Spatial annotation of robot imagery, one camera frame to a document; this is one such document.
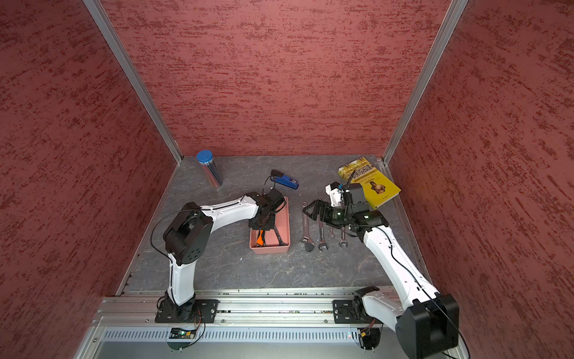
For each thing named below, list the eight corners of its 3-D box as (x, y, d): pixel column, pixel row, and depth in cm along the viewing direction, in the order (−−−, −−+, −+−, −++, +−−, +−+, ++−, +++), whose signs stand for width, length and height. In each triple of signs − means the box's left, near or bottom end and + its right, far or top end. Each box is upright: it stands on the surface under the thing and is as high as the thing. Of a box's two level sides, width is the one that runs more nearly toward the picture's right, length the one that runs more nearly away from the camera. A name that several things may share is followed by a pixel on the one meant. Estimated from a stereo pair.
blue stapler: (269, 180, 114) (268, 174, 111) (273, 174, 117) (273, 168, 114) (296, 190, 110) (296, 185, 107) (300, 184, 113) (300, 179, 109)
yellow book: (374, 210, 101) (376, 207, 99) (336, 172, 115) (336, 169, 113) (399, 193, 107) (401, 190, 105) (360, 159, 122) (361, 156, 120)
